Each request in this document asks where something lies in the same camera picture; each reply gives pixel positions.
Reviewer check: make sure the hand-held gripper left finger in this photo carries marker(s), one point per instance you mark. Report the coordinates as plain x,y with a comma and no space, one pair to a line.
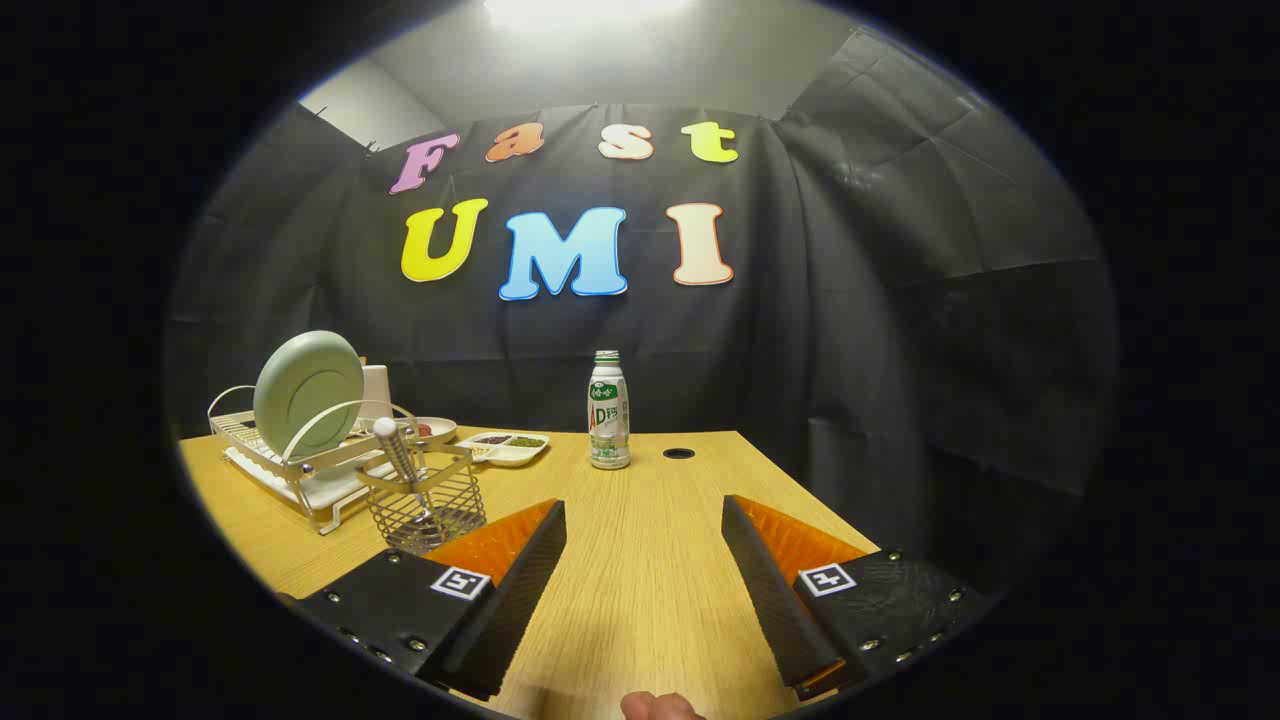
520,590

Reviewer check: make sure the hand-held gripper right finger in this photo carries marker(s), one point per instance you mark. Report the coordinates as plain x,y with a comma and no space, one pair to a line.
775,600

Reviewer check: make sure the metal spoon with white knob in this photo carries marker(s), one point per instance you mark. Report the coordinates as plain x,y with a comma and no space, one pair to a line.
385,428

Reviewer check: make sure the pale green plate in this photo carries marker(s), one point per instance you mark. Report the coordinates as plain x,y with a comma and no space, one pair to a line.
305,390

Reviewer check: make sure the white divided dish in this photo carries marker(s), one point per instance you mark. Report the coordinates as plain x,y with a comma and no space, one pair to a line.
500,456

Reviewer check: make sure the beige round plate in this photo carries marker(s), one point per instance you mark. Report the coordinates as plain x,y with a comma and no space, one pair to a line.
442,433

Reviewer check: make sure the pile of green beans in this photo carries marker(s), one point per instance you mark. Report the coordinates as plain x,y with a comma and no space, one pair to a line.
525,441

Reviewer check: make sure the white drink bottle green label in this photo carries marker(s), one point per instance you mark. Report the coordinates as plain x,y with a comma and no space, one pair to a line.
608,420

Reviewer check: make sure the white drip tray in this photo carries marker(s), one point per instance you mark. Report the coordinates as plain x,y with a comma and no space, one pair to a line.
330,492

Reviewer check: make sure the white toaster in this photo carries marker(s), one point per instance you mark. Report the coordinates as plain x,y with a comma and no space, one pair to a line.
375,395

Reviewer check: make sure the black backdrop cloth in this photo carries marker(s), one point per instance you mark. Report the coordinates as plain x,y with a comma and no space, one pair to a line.
850,350

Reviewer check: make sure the ceiling light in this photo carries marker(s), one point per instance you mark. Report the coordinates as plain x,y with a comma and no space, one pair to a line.
580,10

